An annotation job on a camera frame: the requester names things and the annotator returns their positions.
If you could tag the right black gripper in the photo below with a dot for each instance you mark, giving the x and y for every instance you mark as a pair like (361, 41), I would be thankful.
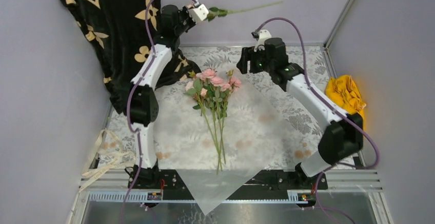
(248, 54)

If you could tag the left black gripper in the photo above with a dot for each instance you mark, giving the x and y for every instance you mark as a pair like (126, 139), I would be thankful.
(184, 13)

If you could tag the single pink flower stem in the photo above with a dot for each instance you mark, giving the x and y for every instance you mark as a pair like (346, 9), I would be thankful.
(215, 12)

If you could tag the pink fake flower bouquet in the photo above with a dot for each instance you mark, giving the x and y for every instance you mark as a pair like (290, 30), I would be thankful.
(211, 93)

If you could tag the white translucent wrapping paper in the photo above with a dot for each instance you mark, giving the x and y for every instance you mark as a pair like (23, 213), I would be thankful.
(215, 158)

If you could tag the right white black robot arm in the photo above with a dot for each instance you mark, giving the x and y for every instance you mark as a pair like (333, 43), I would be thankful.
(342, 134)

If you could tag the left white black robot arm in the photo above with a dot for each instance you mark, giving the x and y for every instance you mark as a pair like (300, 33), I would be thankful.
(142, 105)

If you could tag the black blanket with cream flowers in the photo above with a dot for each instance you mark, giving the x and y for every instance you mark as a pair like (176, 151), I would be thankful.
(119, 31)

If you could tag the yellow cloth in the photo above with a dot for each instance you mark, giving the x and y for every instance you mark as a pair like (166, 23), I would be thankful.
(344, 92)

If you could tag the floral patterned table mat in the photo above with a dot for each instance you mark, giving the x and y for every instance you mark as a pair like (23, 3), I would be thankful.
(291, 109)

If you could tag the cream printed ribbon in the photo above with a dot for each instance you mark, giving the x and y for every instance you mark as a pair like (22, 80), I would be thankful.
(107, 153)

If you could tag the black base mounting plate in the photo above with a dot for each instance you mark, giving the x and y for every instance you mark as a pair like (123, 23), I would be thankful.
(272, 181)

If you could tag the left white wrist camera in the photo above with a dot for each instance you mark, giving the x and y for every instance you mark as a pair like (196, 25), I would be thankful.
(197, 11)

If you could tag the aluminium frame rail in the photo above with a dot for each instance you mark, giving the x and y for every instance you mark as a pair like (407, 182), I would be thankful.
(112, 187)

